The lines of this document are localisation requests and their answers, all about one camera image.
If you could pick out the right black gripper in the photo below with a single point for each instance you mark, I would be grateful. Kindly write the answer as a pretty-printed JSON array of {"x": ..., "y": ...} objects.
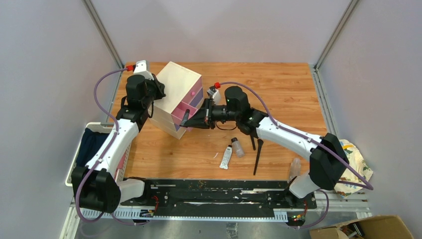
[{"x": 204, "y": 118}]

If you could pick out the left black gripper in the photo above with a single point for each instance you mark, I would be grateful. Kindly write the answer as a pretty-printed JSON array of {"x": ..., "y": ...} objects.
[{"x": 158, "y": 86}]

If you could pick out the black mascara tube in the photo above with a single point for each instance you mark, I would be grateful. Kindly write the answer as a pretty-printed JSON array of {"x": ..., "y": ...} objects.
[{"x": 185, "y": 117}]

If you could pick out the pink drawer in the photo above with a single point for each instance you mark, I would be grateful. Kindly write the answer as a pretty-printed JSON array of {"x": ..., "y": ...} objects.
[
  {"x": 179, "y": 112},
  {"x": 193, "y": 91}
]

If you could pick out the white mini drawer cabinet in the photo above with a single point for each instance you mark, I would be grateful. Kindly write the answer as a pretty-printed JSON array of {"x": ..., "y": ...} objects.
[{"x": 177, "y": 80}]

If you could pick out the white cosmetic tube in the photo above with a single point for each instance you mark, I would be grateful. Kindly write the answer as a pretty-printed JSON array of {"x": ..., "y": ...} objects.
[{"x": 226, "y": 157}]

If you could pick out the clear square bottle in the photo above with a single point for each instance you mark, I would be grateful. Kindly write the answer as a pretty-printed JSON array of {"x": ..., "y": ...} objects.
[{"x": 295, "y": 169}]

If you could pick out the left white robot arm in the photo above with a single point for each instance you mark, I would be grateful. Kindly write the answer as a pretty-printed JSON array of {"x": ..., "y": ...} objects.
[{"x": 94, "y": 185}]

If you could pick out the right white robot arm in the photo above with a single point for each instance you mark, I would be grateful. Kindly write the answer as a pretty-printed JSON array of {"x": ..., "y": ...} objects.
[{"x": 325, "y": 155}]

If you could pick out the thin black makeup brush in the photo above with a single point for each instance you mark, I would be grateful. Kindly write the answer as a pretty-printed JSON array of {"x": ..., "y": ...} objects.
[{"x": 260, "y": 143}]

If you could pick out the purple middle drawer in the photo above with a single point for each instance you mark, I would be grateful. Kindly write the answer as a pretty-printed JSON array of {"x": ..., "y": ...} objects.
[{"x": 196, "y": 102}]

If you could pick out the small clear bottle black cap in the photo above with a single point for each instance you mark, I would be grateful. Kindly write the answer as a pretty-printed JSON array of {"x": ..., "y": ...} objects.
[{"x": 237, "y": 148}]

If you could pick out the dark blue cloth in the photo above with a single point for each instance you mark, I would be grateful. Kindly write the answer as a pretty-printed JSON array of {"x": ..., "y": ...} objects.
[{"x": 91, "y": 142}]

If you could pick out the printed cream cloth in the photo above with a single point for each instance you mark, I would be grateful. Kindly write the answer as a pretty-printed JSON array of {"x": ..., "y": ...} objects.
[{"x": 357, "y": 162}]

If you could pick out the cardboard box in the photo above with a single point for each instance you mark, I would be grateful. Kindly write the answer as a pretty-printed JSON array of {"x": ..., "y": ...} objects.
[{"x": 375, "y": 227}]

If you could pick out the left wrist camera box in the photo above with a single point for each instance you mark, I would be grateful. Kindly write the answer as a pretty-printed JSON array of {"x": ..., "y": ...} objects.
[{"x": 142, "y": 68}]

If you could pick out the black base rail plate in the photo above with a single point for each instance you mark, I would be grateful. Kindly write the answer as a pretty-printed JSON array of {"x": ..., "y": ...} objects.
[{"x": 220, "y": 200}]

